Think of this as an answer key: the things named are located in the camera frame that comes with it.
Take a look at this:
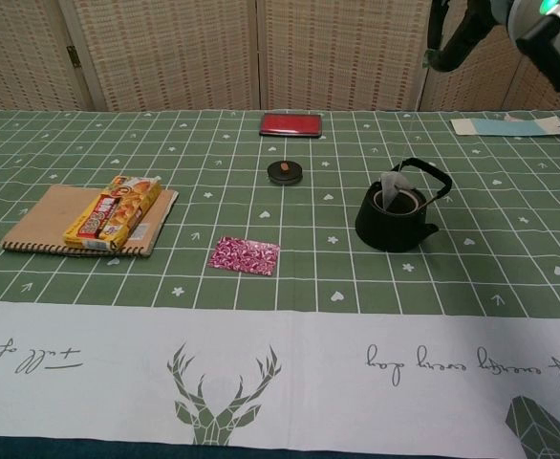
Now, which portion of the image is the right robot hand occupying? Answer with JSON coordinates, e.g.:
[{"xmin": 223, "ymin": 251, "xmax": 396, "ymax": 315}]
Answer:
[{"xmin": 425, "ymin": 0, "xmax": 496, "ymax": 73}]

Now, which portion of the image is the white tea bag green tag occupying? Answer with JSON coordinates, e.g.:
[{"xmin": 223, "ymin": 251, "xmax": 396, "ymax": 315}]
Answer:
[{"xmin": 379, "ymin": 47, "xmax": 437, "ymax": 211}]

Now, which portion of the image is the black cast iron teapot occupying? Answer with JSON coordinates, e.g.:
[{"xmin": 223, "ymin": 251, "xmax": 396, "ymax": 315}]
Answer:
[{"xmin": 355, "ymin": 157, "xmax": 454, "ymax": 251}]

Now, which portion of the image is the black teapot lid brown knob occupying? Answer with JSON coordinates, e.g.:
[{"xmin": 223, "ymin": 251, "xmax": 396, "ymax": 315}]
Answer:
[{"xmin": 267, "ymin": 160, "xmax": 304, "ymax": 186}]

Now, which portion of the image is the white and blue envelope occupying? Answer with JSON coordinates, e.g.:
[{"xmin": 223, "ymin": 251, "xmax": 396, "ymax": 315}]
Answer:
[{"xmin": 450, "ymin": 114, "xmax": 560, "ymax": 139}]

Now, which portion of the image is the red flat case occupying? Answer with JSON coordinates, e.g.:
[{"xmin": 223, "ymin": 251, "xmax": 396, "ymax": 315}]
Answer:
[{"xmin": 258, "ymin": 112, "xmax": 323, "ymax": 140}]

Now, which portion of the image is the woven folding screen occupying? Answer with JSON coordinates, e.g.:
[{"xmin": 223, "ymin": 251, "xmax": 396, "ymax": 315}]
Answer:
[{"xmin": 0, "ymin": 0, "xmax": 560, "ymax": 116}]

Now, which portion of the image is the pink patterned card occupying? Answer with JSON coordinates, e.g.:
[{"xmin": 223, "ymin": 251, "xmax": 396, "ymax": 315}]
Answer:
[{"xmin": 207, "ymin": 235, "xmax": 280, "ymax": 277}]

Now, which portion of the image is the green checkered tablecloth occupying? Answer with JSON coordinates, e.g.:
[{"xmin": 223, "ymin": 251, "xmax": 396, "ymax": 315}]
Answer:
[{"xmin": 0, "ymin": 109, "xmax": 560, "ymax": 453}]

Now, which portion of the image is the yellow curry box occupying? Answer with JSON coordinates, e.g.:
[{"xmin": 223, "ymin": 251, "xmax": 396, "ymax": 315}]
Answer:
[{"xmin": 63, "ymin": 174, "xmax": 162, "ymax": 251}]

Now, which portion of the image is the brown spiral notebook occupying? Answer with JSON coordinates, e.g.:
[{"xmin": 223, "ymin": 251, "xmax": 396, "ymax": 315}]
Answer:
[{"xmin": 0, "ymin": 185, "xmax": 179, "ymax": 259}]

